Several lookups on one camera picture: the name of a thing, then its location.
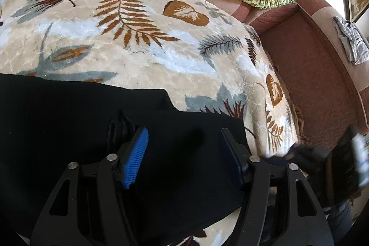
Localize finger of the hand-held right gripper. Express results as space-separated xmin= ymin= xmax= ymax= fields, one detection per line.
xmin=288 ymin=142 xmax=330 ymax=169

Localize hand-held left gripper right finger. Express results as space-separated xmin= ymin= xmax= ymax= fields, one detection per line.
xmin=218 ymin=128 xmax=335 ymax=246

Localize person's right forearm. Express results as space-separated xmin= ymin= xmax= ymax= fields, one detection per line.
xmin=325 ymin=200 xmax=354 ymax=235

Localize reddish brown sofa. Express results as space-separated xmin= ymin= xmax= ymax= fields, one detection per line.
xmin=79 ymin=0 xmax=369 ymax=155

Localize black pants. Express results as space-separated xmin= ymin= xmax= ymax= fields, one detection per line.
xmin=0 ymin=71 xmax=255 ymax=246

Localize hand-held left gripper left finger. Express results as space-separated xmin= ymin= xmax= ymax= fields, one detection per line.
xmin=30 ymin=127 xmax=150 ymax=246

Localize leaf print fleece blanket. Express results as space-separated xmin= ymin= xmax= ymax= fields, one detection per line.
xmin=0 ymin=0 xmax=301 ymax=246

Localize grey white crumpled cloth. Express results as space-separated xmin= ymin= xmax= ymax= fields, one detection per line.
xmin=333 ymin=15 xmax=369 ymax=65

